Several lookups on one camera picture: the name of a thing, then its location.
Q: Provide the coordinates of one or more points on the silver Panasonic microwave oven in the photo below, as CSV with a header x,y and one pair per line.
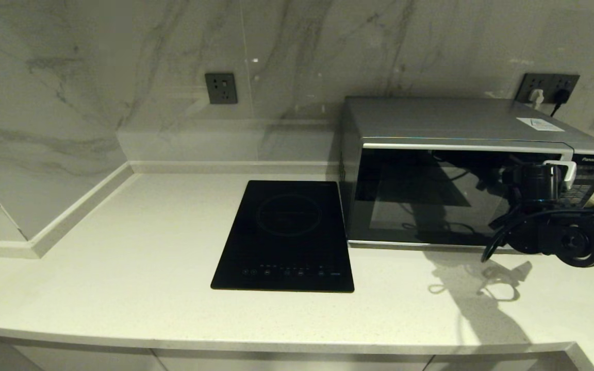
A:
x,y
431,118

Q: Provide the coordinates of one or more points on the black glass induction cooktop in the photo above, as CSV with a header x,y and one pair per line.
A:
x,y
284,237

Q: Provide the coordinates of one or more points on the grey double wall socket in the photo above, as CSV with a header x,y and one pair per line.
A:
x,y
548,82

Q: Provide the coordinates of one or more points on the grey single wall socket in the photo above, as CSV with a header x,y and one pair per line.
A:
x,y
221,88

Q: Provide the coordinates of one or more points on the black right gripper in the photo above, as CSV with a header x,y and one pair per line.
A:
x,y
531,183

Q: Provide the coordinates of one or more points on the white power plug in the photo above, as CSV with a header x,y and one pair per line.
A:
x,y
537,97

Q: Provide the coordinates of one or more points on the black glass microwave door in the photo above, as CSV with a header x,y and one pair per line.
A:
x,y
421,201

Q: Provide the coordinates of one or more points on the white paper sheet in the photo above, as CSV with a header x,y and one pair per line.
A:
x,y
540,124

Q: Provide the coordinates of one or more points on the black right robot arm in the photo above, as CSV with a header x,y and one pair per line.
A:
x,y
575,239

